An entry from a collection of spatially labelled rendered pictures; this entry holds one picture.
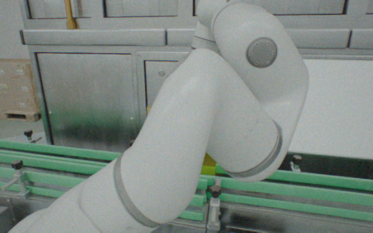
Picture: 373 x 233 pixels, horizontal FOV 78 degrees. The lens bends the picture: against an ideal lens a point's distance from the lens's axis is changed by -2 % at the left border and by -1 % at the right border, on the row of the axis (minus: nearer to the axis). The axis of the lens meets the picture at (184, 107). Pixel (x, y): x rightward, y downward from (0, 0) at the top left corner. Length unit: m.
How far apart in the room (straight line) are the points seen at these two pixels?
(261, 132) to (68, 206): 0.20
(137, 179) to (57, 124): 0.96
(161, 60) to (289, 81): 0.57
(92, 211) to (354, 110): 0.80
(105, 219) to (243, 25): 0.25
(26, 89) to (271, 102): 4.30
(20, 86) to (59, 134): 3.41
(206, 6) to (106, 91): 0.57
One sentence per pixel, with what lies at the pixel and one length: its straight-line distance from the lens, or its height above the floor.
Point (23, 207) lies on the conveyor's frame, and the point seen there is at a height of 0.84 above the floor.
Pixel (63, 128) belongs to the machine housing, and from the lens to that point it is 1.15.
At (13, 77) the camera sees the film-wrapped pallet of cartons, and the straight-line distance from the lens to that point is 4.61.
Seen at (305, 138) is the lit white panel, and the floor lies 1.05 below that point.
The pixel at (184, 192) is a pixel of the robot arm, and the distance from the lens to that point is 0.21.
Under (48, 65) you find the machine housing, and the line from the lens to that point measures 1.10.
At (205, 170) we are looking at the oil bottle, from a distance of 0.75.
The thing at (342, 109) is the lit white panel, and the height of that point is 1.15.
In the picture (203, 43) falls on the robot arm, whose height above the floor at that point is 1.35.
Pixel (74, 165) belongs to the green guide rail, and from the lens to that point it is 0.88.
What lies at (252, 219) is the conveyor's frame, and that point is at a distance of 0.80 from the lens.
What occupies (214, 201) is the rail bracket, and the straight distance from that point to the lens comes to 0.64.
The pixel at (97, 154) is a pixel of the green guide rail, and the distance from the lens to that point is 0.93.
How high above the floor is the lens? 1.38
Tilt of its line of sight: 18 degrees down
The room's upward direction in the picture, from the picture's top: straight up
